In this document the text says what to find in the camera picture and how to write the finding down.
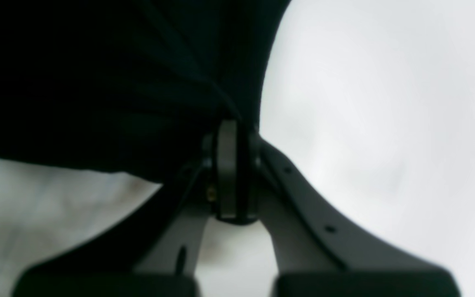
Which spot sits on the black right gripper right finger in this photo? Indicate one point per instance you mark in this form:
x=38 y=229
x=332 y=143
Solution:
x=319 y=251

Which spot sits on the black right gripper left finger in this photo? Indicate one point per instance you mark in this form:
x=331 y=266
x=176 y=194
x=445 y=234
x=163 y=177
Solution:
x=152 y=252

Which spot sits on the black T-shirt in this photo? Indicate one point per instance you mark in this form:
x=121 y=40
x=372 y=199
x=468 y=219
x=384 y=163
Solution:
x=128 y=85

